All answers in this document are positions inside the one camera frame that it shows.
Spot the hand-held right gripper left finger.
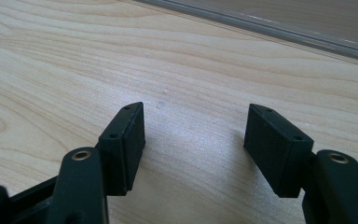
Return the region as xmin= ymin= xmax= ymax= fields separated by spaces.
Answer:
xmin=97 ymin=101 xmax=146 ymax=197

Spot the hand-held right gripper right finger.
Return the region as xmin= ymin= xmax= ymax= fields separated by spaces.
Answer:
xmin=242 ymin=103 xmax=315 ymax=200

